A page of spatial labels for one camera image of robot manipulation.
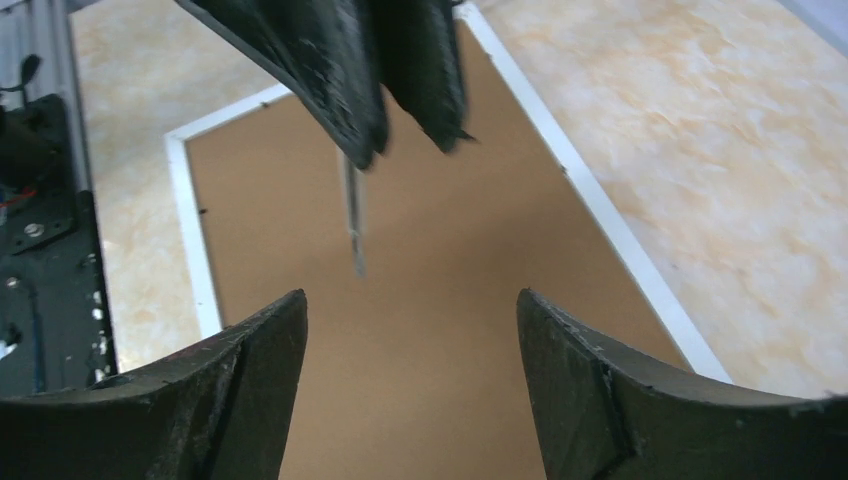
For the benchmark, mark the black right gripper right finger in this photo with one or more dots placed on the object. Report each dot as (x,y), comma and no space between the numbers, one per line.
(604,410)

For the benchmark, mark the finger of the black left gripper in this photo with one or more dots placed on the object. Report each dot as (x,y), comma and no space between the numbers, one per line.
(323,51)
(420,64)

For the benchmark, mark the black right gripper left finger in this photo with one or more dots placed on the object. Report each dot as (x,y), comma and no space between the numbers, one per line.
(218,409)

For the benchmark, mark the silver screwdriver tool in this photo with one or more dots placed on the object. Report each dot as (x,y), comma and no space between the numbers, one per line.
(354,198)

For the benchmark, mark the white picture frame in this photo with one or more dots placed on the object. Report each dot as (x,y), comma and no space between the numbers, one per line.
(678,324)

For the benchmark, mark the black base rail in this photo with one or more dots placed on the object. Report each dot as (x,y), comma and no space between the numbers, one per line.
(56,330)

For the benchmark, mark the brown frame backing board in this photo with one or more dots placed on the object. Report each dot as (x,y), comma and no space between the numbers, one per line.
(414,370)

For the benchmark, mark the aluminium front rail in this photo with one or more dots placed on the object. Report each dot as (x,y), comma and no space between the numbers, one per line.
(43,28)

